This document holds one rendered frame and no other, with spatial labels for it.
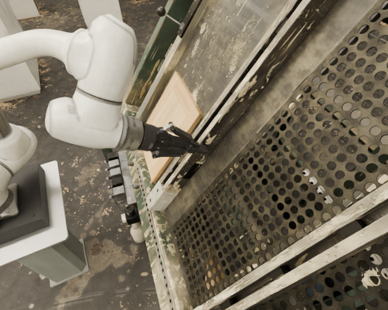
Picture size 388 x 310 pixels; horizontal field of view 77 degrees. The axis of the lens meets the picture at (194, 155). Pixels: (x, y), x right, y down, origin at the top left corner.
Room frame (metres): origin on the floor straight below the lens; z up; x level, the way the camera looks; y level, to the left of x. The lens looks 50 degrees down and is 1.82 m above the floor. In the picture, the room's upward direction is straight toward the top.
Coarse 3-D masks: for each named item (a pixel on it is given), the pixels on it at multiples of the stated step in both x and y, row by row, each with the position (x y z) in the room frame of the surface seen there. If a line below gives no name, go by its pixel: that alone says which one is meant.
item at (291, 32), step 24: (312, 0) 0.62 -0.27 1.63; (336, 0) 0.64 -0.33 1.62; (288, 24) 0.61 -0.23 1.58; (312, 24) 0.63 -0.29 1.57; (264, 48) 0.63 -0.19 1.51; (288, 48) 0.61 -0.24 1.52; (240, 72) 0.62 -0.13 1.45; (264, 72) 0.59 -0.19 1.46; (240, 96) 0.57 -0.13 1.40; (216, 120) 0.56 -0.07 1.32; (216, 144) 0.55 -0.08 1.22; (168, 168) 0.55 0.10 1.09; (192, 168) 0.52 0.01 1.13; (168, 192) 0.49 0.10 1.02
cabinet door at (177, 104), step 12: (168, 84) 0.97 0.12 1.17; (180, 84) 0.90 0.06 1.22; (168, 96) 0.92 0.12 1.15; (180, 96) 0.85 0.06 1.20; (156, 108) 0.93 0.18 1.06; (168, 108) 0.87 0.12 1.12; (180, 108) 0.80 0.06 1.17; (192, 108) 0.74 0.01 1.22; (156, 120) 0.88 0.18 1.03; (168, 120) 0.81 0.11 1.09; (180, 120) 0.75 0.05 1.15; (192, 120) 0.70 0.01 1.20; (168, 132) 0.76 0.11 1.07; (156, 168) 0.66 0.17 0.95
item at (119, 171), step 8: (112, 152) 0.91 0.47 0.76; (120, 152) 0.93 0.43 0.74; (112, 160) 0.87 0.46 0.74; (120, 160) 0.87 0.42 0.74; (112, 168) 0.81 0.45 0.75; (120, 168) 0.82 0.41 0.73; (128, 168) 0.81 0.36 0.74; (112, 176) 0.75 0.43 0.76; (120, 176) 0.76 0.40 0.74; (128, 176) 0.76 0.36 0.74; (112, 184) 0.69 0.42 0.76; (120, 184) 0.70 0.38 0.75; (128, 184) 0.71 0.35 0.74; (112, 192) 0.75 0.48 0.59; (120, 192) 0.65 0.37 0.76; (128, 192) 0.66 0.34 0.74; (120, 200) 0.64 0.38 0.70; (128, 200) 0.61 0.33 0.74; (120, 208) 0.64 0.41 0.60; (128, 208) 0.54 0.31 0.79; (136, 208) 0.56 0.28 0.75; (128, 216) 0.52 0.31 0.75; (136, 216) 0.52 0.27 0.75; (128, 224) 0.50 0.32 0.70; (136, 224) 0.52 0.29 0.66
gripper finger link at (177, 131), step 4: (172, 128) 0.48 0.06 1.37; (176, 128) 0.50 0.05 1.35; (176, 132) 0.48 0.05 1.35; (180, 132) 0.49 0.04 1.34; (184, 132) 0.50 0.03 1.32; (180, 136) 0.48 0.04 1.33; (184, 136) 0.49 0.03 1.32; (188, 136) 0.50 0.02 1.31; (188, 140) 0.49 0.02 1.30; (192, 140) 0.49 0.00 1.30
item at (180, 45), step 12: (204, 0) 1.09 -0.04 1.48; (204, 12) 1.09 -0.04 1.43; (192, 24) 1.07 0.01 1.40; (192, 36) 1.07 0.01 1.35; (180, 48) 1.05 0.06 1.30; (168, 60) 1.05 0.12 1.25; (168, 72) 1.03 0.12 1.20; (156, 84) 1.01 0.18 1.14; (156, 96) 1.01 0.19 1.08; (144, 108) 0.98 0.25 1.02; (144, 120) 0.98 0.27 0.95
